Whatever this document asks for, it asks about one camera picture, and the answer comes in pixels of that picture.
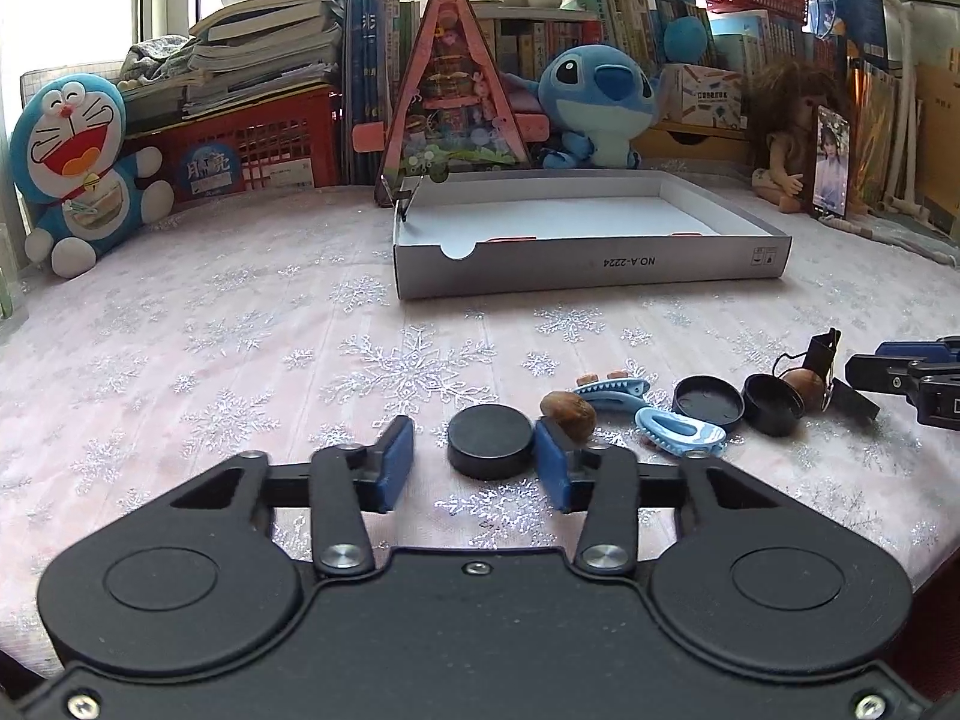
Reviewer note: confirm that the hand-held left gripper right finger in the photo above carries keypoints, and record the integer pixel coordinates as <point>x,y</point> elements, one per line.
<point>552,466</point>

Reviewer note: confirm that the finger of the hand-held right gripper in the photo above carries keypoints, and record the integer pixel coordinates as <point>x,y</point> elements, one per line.
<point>911,349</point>
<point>881,377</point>

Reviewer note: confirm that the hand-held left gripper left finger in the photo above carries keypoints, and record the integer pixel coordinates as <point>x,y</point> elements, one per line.
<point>395,461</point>

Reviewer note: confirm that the light brown nut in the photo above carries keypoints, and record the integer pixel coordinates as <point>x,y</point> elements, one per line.
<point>570,415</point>

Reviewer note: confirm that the black binder clip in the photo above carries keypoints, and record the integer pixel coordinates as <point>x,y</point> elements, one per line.
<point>829,364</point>

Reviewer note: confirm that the black round puck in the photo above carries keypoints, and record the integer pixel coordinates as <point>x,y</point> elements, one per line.
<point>491,450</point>

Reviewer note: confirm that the dark brown nut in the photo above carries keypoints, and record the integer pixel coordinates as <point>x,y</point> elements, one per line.
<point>802,384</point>

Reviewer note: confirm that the blue hair clip with bears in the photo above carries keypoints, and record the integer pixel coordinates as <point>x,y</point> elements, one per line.
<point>611,391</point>

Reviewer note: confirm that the white cardboard box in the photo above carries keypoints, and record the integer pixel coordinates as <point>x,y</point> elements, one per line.
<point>570,225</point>

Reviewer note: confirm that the black round container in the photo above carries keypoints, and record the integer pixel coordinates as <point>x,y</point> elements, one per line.
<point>772,405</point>

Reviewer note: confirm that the light blue hair clip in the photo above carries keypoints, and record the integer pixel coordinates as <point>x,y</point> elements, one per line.
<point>679,431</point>

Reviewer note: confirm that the black round lid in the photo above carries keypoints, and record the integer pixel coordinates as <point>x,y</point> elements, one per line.
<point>709,405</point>

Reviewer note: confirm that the portrait photo card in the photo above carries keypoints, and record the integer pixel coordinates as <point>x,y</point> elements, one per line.
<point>831,161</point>

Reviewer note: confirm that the pink snowflake tablecloth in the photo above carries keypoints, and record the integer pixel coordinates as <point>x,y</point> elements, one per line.
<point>187,360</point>

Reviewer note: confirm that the brown-haired doll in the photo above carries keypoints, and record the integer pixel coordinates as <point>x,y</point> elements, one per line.
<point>787,135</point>

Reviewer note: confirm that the small black clip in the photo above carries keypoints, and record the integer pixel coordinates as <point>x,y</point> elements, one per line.
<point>397,199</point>

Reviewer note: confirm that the wooden drawer box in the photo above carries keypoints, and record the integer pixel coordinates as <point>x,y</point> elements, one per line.
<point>697,141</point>

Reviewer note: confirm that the pink foam block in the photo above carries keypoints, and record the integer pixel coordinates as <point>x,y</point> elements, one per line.
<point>534,129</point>
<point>367,137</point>

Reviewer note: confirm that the white printed carton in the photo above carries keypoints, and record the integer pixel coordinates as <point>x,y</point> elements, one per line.
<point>705,94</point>

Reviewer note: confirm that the red plastic crate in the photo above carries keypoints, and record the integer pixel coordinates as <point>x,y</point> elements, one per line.
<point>255,142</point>

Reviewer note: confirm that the blue paper bag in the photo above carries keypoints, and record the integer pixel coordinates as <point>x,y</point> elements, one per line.
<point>844,7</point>

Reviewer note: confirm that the pink triangular toy display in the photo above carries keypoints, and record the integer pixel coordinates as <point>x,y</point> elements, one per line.
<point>450,105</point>

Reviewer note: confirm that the blue alien plush toy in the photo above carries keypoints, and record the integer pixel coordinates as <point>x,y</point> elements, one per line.
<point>592,97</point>

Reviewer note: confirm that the row of blue books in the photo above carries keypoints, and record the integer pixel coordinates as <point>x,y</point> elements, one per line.
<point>367,52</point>

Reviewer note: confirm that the row of shelved books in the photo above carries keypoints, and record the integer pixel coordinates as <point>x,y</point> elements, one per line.
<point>615,22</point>

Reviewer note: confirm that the blue cat plush toy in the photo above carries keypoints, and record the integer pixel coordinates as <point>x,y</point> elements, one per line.
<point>75,157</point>

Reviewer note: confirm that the stack of books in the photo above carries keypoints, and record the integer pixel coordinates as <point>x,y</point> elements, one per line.
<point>255,30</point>

